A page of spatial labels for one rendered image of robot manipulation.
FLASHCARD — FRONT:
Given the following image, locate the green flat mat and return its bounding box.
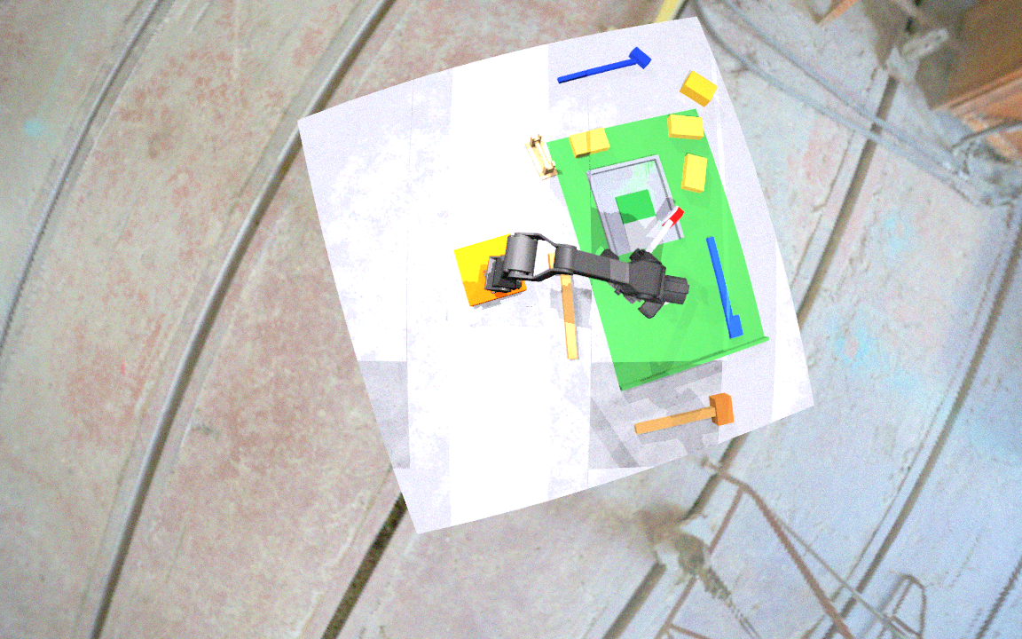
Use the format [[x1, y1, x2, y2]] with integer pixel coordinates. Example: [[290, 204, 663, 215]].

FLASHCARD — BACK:
[[546, 115, 764, 386]]

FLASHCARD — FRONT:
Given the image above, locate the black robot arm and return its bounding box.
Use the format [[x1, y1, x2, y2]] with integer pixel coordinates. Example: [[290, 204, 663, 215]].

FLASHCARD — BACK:
[[483, 232, 689, 305]]

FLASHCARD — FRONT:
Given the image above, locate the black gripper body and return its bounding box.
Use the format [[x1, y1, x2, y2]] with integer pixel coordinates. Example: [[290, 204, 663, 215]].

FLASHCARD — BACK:
[[600, 249, 665, 319]]

